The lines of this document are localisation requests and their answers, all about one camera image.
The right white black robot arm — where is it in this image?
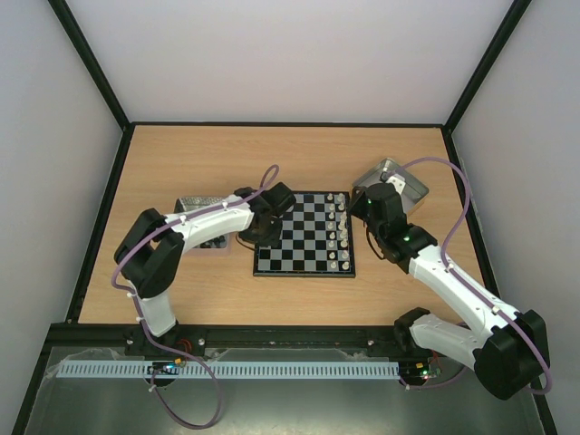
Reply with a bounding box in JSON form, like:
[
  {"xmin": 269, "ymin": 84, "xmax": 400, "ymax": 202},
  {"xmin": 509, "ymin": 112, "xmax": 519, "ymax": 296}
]
[{"xmin": 348, "ymin": 182, "xmax": 549, "ymax": 400}]

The light blue slotted cable duct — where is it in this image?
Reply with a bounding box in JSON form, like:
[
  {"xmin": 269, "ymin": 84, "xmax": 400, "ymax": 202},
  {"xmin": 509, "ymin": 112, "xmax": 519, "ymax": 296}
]
[{"xmin": 56, "ymin": 360, "xmax": 400, "ymax": 380}]

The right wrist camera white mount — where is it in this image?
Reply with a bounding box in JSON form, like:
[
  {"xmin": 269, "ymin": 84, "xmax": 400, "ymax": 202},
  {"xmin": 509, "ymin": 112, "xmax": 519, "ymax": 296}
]
[{"xmin": 386, "ymin": 174, "xmax": 406, "ymax": 195}]

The pink tin with black pieces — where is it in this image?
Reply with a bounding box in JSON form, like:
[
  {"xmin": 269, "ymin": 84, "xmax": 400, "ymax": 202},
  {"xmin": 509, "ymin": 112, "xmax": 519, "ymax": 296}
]
[{"xmin": 174, "ymin": 196, "xmax": 231, "ymax": 256}]

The gold silver empty tin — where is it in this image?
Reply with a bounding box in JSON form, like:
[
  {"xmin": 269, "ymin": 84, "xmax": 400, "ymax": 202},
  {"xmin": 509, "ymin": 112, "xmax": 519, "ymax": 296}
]
[{"xmin": 352, "ymin": 158, "xmax": 430, "ymax": 216}]

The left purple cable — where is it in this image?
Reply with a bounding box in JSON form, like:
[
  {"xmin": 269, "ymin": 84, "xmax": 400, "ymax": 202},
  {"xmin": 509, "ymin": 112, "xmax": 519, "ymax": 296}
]
[{"xmin": 111, "ymin": 163, "xmax": 280, "ymax": 428}]

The black silver chess board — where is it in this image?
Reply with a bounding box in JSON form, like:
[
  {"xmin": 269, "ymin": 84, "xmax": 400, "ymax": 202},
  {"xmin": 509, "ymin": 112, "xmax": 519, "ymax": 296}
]
[{"xmin": 253, "ymin": 190, "xmax": 356, "ymax": 278}]

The black aluminium frame rail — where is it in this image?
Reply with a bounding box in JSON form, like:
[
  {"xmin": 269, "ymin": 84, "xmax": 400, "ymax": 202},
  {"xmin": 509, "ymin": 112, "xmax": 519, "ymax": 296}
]
[{"xmin": 43, "ymin": 323, "xmax": 433, "ymax": 361}]

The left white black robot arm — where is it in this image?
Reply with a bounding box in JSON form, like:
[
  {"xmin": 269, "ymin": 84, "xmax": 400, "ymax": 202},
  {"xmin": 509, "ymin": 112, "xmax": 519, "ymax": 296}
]
[{"xmin": 111, "ymin": 182, "xmax": 295, "ymax": 337}]

